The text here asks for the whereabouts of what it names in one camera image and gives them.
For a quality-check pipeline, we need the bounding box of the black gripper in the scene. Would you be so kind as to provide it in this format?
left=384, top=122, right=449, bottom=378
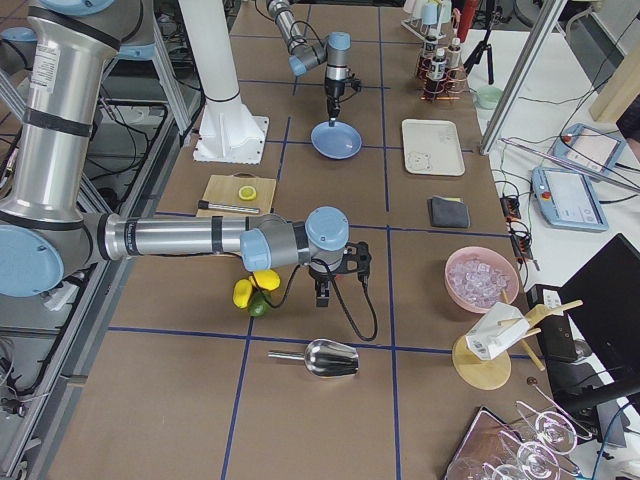
left=324, top=77, right=344, bottom=123
left=309, top=259, right=337, bottom=307

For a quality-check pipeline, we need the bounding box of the blue plate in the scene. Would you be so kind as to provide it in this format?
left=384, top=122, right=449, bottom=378
left=311, top=121, right=362, bottom=160

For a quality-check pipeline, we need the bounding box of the yellow lemon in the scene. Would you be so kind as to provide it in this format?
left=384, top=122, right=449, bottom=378
left=232, top=279, right=254, bottom=309
left=249, top=269, right=281, bottom=292

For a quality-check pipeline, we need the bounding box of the metal scoop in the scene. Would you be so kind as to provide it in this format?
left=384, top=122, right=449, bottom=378
left=267, top=339, right=359, bottom=378

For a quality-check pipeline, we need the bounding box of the green lime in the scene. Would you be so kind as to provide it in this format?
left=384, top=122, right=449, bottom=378
left=247, top=292, right=271, bottom=318

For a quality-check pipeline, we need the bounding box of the cream bear tray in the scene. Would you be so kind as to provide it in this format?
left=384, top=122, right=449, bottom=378
left=401, top=119, right=465, bottom=177

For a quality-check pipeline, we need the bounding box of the dark drink bottle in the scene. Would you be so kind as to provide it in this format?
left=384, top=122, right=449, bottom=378
left=445, top=37, right=461, bottom=91
left=419, top=34, right=438, bottom=100
left=430, top=47, right=446, bottom=97

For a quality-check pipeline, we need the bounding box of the lemon slice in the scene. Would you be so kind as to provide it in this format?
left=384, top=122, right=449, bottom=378
left=238, top=185, right=258, bottom=201

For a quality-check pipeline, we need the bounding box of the wooden cutting board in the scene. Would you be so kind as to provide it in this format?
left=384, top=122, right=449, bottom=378
left=196, top=174, right=277, bottom=217

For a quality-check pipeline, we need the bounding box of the grey folded cloth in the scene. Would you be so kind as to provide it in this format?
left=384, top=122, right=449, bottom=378
left=427, top=196, right=470, bottom=228

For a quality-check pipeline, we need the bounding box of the pink bowl of ice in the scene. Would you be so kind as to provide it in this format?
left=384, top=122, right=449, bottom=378
left=444, top=246, right=520, bottom=313

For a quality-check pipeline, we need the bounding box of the green small bowl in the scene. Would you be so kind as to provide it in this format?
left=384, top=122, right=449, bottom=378
left=474, top=85, right=503, bottom=110

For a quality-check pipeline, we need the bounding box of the wooden cup stand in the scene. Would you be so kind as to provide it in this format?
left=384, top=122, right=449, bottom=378
left=452, top=300, right=583, bottom=390

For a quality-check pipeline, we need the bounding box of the white paper carton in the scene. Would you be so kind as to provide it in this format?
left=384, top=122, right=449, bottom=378
left=465, top=302, right=529, bottom=361

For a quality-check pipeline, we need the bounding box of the black tripod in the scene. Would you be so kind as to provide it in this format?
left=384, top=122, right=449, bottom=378
left=463, top=0, right=501, bottom=85

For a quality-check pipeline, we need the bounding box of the blue teach pendant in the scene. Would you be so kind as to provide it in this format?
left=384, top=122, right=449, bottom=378
left=531, top=167, right=609, bottom=232
left=550, top=123, right=626, bottom=175

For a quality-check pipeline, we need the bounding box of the wine glass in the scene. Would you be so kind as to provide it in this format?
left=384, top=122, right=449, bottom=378
left=515, top=401, right=593, bottom=455
left=498, top=431, right=560, bottom=480

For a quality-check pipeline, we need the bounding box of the black monitor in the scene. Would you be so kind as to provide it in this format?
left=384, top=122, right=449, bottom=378
left=538, top=233, right=639, bottom=413

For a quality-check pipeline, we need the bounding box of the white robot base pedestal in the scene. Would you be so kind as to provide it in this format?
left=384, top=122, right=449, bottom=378
left=179, top=0, right=269, bottom=165

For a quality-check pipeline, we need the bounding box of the copper wire bottle rack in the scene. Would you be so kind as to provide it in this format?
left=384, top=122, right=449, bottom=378
left=416, top=48, right=469, bottom=101

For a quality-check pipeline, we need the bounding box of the black handled knife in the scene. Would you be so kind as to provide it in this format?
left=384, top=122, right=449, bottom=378
left=197, top=199, right=260, bottom=214

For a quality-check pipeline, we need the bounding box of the aluminium frame post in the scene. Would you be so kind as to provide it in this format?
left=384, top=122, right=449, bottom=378
left=479, top=0, right=567, bottom=155

